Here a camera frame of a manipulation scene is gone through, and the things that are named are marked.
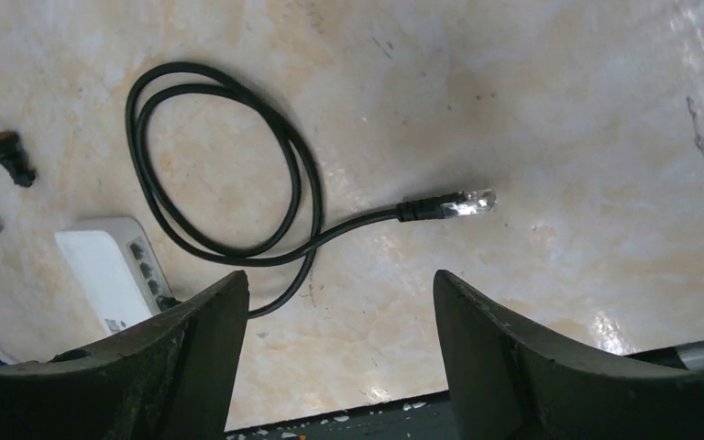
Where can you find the small black rubber part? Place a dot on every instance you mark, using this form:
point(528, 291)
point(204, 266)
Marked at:
point(15, 160)

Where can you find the white TP-Link switch box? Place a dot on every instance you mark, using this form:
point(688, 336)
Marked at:
point(114, 263)

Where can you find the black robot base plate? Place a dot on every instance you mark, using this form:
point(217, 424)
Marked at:
point(429, 416)

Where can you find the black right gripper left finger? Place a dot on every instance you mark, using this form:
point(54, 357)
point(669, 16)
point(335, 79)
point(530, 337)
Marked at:
point(169, 377)

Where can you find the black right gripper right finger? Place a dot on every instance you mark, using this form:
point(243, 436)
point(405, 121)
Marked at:
point(510, 377)

